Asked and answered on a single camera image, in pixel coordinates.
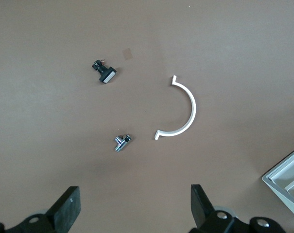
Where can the black rectangular lens switch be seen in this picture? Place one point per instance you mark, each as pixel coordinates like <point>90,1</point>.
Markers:
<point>105,74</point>

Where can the small metal switch part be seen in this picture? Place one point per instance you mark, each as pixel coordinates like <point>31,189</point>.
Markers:
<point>121,142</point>

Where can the white drawer cabinet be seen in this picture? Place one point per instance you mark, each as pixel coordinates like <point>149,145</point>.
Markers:
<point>287,174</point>

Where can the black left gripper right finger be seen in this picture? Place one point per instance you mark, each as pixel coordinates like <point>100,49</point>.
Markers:
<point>200,206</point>

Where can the transparent tape patch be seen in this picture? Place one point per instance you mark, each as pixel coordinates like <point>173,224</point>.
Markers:
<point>127,54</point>

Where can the white semicircular plastic clamp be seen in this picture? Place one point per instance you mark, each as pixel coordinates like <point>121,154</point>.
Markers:
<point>192,106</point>

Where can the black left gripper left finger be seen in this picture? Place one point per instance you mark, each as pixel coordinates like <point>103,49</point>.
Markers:
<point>66,206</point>

